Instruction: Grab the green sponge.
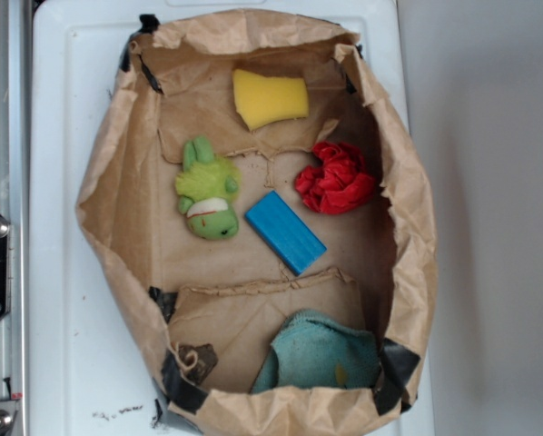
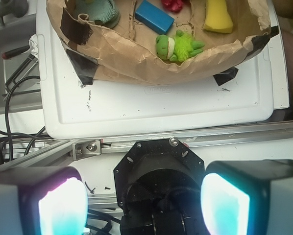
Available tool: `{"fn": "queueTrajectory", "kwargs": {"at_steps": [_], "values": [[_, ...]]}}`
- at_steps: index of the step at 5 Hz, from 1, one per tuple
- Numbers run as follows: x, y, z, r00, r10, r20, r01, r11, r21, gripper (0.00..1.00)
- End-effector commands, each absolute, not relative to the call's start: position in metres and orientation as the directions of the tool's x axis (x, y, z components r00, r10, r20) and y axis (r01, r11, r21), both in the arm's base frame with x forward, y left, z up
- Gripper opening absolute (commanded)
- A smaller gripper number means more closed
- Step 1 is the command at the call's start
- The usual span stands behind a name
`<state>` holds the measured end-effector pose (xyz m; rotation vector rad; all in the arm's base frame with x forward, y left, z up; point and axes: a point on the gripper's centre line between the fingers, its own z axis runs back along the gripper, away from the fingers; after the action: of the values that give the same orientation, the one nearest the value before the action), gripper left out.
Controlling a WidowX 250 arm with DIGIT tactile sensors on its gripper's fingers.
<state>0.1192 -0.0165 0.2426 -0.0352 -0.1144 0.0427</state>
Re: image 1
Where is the yellow sponge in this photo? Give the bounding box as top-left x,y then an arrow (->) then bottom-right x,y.
232,69 -> 310,131

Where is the blue wooden block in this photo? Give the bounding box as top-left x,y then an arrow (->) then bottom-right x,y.
244,191 -> 327,275

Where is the brown paper bag liner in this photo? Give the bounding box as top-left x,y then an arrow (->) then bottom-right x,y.
76,8 -> 438,435

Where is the green plush toy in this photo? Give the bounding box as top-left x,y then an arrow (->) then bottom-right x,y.
174,136 -> 242,241

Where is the red crumpled cloth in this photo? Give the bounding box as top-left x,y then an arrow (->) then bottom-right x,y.
294,141 -> 376,214

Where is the teal towel cloth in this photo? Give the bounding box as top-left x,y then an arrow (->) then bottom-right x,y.
251,310 -> 380,394

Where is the aluminium frame rail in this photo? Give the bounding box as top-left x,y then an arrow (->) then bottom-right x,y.
0,1 -> 34,435

